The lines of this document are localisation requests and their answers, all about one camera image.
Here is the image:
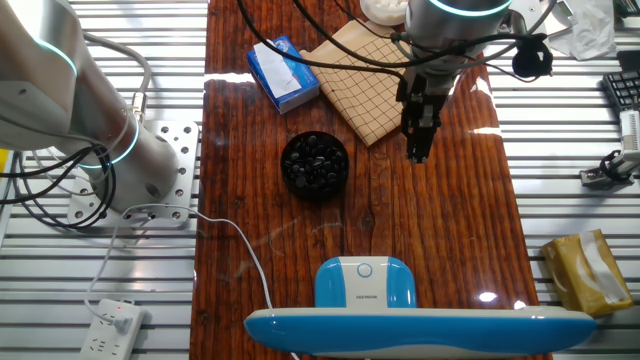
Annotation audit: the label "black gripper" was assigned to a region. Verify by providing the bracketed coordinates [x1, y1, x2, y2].
[397, 67, 451, 164]

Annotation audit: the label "blue and white desk lamp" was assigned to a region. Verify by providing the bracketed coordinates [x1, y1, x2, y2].
[243, 255, 599, 360]

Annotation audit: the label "beige gridded go board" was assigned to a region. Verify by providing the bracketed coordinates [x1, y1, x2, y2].
[299, 19, 419, 148]

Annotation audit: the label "black bowl of black stones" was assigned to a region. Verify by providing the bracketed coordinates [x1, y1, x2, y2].
[279, 130, 350, 201]

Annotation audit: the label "white bowl of white stones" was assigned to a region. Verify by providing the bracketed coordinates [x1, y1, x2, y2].
[359, 0, 409, 27]

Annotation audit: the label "blue tissue pack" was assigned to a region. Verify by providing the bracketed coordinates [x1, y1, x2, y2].
[246, 34, 321, 115]

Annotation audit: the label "white plastic bag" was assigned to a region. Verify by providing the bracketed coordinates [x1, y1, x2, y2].
[547, 0, 618, 61]

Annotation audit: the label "black keyboard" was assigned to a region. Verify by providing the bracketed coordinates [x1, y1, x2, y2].
[602, 69, 640, 114]

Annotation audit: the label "white ribbed box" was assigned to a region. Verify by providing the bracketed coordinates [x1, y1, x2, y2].
[619, 109, 640, 152]

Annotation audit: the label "yellow tissue pack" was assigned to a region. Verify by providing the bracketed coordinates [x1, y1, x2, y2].
[541, 228, 635, 318]

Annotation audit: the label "white power strip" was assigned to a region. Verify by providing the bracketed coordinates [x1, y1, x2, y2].
[78, 298, 146, 360]

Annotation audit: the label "black round cable connector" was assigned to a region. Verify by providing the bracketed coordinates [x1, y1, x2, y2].
[511, 37, 555, 80]

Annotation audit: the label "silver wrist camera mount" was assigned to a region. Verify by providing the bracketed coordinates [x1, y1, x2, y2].
[499, 3, 546, 41]

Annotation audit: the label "grey clamp with black cable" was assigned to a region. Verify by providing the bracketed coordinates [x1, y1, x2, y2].
[579, 148, 640, 190]

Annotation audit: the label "white lamp power cable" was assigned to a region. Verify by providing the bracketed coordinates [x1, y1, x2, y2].
[83, 202, 301, 360]

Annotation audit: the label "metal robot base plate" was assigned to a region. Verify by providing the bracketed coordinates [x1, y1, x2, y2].
[67, 119, 200, 229]

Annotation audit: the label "thick grey robot hose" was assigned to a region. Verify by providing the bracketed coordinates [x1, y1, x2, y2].
[82, 32, 153, 124]

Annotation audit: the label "black base cable bundle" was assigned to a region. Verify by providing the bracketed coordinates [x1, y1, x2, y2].
[0, 144, 117, 231]

